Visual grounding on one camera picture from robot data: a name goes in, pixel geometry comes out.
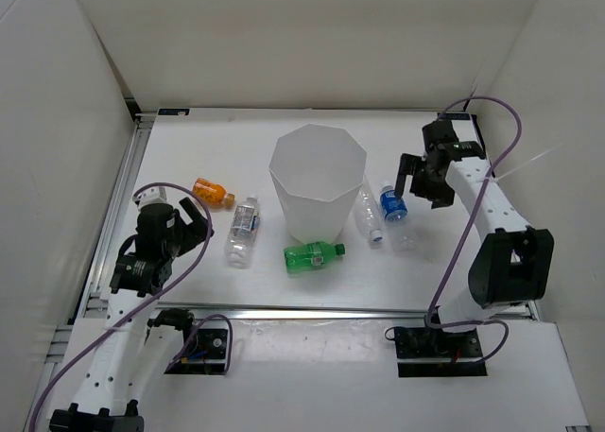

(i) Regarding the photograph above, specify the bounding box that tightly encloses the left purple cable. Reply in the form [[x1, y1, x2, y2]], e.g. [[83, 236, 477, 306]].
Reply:
[[27, 181, 233, 432]]

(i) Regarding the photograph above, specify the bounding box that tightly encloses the green plastic bottle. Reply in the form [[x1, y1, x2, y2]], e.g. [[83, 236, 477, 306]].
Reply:
[[284, 241, 346, 273]]

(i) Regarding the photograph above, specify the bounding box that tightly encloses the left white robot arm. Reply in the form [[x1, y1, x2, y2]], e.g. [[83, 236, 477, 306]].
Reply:
[[49, 187, 214, 431]]

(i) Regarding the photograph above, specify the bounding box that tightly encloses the purple cable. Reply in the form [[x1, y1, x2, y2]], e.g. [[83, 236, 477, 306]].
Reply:
[[27, 181, 233, 432], [424, 95, 524, 368]]

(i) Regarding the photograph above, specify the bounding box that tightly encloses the orange plastic bottle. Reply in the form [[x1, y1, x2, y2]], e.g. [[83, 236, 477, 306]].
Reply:
[[192, 178, 235, 210]]

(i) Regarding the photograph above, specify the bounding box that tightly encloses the white octagonal plastic bin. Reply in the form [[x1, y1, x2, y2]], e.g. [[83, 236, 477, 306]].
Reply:
[[268, 124, 367, 243]]

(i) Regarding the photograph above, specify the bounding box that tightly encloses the left aluminium frame rail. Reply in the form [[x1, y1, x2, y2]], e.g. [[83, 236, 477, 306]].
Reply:
[[37, 113, 155, 393]]

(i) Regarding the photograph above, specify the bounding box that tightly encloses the clear bottle white label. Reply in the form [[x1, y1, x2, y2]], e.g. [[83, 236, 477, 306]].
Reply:
[[224, 196, 260, 268]]

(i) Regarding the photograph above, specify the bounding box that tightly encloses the clear plastic bottle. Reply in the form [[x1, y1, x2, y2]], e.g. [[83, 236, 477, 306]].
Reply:
[[353, 176, 383, 244]]

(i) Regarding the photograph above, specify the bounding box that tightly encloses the blue label Pocari bottle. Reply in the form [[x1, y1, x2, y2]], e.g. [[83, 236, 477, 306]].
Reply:
[[379, 181, 417, 252]]

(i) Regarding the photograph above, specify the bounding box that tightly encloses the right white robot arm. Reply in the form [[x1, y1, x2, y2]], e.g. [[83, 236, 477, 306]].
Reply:
[[394, 119, 554, 356]]

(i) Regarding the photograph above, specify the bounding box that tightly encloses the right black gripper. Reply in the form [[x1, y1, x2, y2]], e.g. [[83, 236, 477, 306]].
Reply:
[[393, 154, 455, 210]]

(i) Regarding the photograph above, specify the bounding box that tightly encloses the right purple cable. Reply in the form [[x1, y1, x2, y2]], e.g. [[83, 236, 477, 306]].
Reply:
[[424, 95, 524, 368]]

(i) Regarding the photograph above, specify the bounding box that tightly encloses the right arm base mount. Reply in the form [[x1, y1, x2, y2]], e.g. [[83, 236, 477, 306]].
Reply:
[[384, 326, 488, 378]]

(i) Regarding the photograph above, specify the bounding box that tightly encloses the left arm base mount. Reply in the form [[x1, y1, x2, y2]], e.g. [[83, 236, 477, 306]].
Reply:
[[164, 314, 233, 375]]

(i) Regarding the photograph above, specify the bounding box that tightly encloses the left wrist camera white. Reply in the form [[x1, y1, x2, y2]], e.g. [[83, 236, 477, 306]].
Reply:
[[132, 186, 167, 211]]

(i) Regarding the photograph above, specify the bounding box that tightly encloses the aluminium front rail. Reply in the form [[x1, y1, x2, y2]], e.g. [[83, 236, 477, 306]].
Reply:
[[141, 302, 521, 322]]

